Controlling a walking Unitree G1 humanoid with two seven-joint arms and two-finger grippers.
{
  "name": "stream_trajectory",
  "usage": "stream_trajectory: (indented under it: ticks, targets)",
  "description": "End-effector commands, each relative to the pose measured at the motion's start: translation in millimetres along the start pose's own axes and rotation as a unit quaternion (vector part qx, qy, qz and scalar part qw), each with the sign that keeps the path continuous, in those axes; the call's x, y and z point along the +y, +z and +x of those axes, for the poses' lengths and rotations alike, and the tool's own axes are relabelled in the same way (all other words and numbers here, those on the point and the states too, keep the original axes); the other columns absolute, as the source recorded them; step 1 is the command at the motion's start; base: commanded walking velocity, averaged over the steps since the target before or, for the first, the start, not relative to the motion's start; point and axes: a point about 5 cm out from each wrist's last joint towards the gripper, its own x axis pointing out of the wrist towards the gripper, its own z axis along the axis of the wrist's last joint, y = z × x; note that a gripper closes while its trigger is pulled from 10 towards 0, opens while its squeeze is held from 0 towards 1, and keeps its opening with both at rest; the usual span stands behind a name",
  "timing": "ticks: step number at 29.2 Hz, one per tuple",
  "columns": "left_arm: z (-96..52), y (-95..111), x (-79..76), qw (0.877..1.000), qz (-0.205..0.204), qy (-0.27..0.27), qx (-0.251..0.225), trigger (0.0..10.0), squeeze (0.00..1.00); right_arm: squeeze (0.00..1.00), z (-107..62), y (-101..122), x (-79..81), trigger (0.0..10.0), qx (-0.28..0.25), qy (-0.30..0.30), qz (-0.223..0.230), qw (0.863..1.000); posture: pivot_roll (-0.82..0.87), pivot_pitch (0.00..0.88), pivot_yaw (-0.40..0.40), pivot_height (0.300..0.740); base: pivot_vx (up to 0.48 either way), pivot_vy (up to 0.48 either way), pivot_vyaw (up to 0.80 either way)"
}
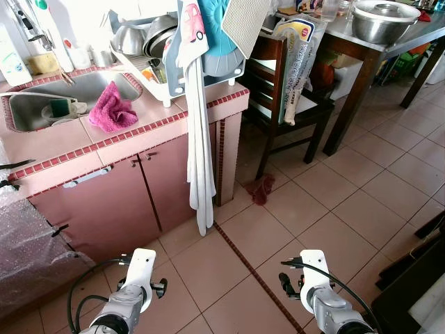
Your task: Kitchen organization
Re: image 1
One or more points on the pink cabinet door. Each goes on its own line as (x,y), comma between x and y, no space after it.
(97,216)
(170,181)

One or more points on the red rag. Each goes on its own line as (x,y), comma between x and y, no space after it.
(261,188)

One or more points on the small black clip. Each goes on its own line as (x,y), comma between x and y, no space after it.
(60,229)

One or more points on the black low furniture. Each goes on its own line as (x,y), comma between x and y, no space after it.
(410,292)

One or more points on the clear bubble wrap sheet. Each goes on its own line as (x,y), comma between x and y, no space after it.
(28,250)

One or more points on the white towel with car print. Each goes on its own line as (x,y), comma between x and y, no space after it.
(198,139)

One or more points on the pink crumpled cloth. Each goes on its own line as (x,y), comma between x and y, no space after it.
(111,108)

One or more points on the white dish rack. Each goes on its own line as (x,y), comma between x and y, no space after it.
(170,87)

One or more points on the dark wooden table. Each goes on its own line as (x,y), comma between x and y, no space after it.
(354,97)

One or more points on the green sponge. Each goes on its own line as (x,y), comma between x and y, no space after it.
(59,106)

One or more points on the small steel sink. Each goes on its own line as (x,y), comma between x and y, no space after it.
(35,104)

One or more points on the dark wooden chair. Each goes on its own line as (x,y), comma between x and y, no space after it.
(268,62)

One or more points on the printed clear plastic bag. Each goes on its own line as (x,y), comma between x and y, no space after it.
(295,56)

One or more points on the white plastic cup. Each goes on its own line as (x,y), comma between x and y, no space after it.
(81,57)
(104,57)

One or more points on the steel pot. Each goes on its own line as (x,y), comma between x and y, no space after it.
(128,40)

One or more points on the yellow sponge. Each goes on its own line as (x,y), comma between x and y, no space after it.
(43,64)

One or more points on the steel pan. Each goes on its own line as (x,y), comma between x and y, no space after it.
(160,35)

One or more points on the green crate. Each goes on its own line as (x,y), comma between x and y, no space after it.
(410,62)

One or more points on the blue silicone glove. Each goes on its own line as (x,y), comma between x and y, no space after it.
(219,28)

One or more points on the grey woven mat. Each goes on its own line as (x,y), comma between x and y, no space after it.
(243,21)

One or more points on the steel mixing bowl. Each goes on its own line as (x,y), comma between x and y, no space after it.
(379,21)

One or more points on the clear drinking glass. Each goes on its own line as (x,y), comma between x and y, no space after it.
(330,8)

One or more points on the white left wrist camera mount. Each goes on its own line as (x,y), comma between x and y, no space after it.
(142,268)

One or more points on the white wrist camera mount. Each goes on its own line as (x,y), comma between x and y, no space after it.
(142,268)
(314,268)

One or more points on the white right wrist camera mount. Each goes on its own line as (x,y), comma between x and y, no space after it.
(314,268)

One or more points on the chrome wall tap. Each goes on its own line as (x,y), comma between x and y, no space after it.
(31,28)

